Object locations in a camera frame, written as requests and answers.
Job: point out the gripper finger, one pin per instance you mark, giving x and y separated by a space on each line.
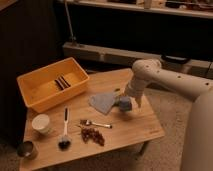
139 101

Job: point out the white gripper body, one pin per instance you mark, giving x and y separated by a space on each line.
135 88

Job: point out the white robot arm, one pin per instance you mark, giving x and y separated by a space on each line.
197 153

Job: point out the green plastic cup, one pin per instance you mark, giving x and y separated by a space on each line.
126 108

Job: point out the blue grey cloth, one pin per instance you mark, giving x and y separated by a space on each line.
102 102

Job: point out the black object on ledge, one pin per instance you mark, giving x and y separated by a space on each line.
175 59

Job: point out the bunch of dark grapes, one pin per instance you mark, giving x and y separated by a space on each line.
92 134

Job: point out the dark striped item in bin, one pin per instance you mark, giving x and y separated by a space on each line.
62 83

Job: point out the black white dish brush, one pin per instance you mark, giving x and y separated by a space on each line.
64 141

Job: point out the yellow plastic bin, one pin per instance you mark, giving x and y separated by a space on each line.
39 90

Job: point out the metal tin can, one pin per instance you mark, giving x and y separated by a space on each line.
27 150

